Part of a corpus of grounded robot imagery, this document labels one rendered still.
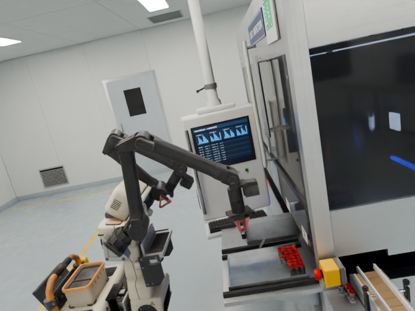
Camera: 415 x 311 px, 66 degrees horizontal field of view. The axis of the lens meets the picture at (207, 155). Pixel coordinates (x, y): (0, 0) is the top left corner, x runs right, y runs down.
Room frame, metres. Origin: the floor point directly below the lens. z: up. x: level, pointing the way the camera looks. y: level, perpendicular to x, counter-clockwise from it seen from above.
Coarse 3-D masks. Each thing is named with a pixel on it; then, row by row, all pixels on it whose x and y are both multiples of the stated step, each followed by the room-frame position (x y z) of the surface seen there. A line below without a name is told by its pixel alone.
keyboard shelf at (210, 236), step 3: (264, 210) 2.08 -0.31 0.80; (267, 213) 2.03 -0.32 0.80; (216, 219) 2.12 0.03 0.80; (219, 219) 2.11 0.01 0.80; (207, 225) 2.04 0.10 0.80; (207, 228) 1.99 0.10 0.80; (207, 231) 1.95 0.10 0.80; (219, 231) 1.91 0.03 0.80; (207, 234) 1.91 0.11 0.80; (210, 234) 1.90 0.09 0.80; (213, 234) 1.89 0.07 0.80; (216, 234) 1.89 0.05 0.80; (219, 234) 1.89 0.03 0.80; (207, 237) 1.89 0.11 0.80; (210, 237) 1.88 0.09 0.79; (213, 237) 1.88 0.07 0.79; (216, 237) 1.89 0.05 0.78; (219, 237) 1.89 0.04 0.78
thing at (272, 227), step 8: (272, 216) 1.76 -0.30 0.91; (280, 216) 1.75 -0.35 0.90; (288, 216) 1.75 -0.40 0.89; (248, 224) 1.77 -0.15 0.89; (256, 224) 1.75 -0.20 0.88; (264, 224) 1.73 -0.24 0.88; (272, 224) 1.71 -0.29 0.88; (280, 224) 1.69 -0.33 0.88; (288, 224) 1.67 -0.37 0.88; (248, 232) 1.68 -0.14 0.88; (256, 232) 1.66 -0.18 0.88; (264, 232) 1.64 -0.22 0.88; (272, 232) 1.62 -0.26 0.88; (280, 232) 1.60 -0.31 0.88; (288, 232) 1.58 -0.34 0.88; (296, 232) 1.56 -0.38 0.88; (248, 240) 1.59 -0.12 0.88; (256, 240) 1.51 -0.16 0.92; (272, 240) 1.50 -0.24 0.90
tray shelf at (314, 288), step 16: (224, 240) 1.65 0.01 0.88; (240, 240) 1.61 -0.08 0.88; (304, 240) 1.47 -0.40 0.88; (304, 256) 1.34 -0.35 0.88; (224, 272) 1.35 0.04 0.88; (224, 288) 1.23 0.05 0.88; (288, 288) 1.14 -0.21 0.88; (304, 288) 1.12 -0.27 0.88; (320, 288) 1.11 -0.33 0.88; (224, 304) 1.14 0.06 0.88; (240, 304) 1.13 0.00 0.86
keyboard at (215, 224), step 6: (258, 210) 2.05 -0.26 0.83; (252, 216) 1.98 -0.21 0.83; (258, 216) 1.96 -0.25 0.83; (264, 216) 1.94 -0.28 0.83; (210, 222) 2.03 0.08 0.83; (216, 222) 2.01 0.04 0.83; (222, 222) 1.99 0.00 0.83; (228, 222) 1.97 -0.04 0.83; (210, 228) 1.96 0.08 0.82; (216, 228) 1.93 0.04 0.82
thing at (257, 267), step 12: (240, 252) 1.44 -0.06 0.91; (252, 252) 1.43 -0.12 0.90; (264, 252) 1.42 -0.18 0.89; (276, 252) 1.41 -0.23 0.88; (228, 264) 1.38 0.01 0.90; (240, 264) 1.38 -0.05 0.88; (252, 264) 1.36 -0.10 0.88; (264, 264) 1.34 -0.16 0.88; (276, 264) 1.32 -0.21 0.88; (228, 276) 1.26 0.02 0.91; (240, 276) 1.29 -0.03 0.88; (252, 276) 1.27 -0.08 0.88; (264, 276) 1.25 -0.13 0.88; (276, 276) 1.23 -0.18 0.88; (288, 276) 1.21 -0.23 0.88; (300, 276) 1.16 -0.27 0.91; (228, 288) 1.19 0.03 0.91; (240, 288) 1.18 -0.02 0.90
